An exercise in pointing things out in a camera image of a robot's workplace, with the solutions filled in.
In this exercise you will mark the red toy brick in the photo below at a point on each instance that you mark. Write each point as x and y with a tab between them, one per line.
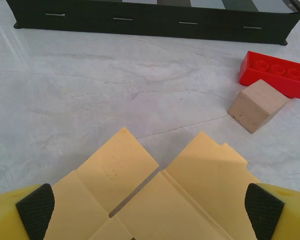
272	80

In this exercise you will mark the wooden cube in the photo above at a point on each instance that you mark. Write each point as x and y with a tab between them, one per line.
252	110

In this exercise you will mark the yellow paper box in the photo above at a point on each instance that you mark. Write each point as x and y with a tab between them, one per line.
165	200

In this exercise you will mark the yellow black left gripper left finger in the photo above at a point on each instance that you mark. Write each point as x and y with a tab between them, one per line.
20	215

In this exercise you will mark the black chessboard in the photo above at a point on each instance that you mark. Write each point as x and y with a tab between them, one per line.
152	27

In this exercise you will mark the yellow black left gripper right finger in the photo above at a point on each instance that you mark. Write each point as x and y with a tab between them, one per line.
277	215

